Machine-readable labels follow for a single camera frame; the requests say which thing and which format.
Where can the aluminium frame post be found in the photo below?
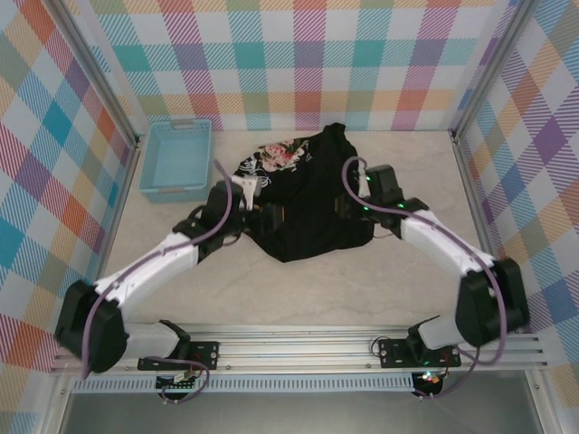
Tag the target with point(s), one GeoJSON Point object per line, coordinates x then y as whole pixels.
{"type": "Point", "coordinates": [101, 68]}
{"type": "Point", "coordinates": [491, 68]}

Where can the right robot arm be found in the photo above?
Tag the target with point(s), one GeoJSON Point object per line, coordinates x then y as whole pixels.
{"type": "Point", "coordinates": [434, 246]}

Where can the grey metal sheet panel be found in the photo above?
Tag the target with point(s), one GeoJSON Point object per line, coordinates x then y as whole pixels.
{"type": "Point", "coordinates": [294, 416]}

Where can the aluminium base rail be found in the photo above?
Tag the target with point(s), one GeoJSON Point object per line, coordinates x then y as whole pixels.
{"type": "Point", "coordinates": [294, 350]}

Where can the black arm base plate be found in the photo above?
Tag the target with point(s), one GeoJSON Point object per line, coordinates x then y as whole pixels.
{"type": "Point", "coordinates": [205, 355]}
{"type": "Point", "coordinates": [391, 352]}

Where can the aluminium side rail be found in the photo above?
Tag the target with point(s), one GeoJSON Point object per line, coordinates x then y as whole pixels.
{"type": "Point", "coordinates": [118, 203]}
{"type": "Point", "coordinates": [470, 181]}

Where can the black floral print t-shirt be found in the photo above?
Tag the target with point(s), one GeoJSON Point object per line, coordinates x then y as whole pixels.
{"type": "Point", "coordinates": [316, 226]}

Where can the light blue plastic basket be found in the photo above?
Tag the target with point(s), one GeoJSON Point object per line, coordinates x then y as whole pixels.
{"type": "Point", "coordinates": [176, 158]}

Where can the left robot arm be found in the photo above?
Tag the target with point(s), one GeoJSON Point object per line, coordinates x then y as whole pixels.
{"type": "Point", "coordinates": [149, 271]}

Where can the small electronics board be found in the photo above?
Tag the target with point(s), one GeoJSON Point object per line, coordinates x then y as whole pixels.
{"type": "Point", "coordinates": [429, 380]}
{"type": "Point", "coordinates": [169, 384]}

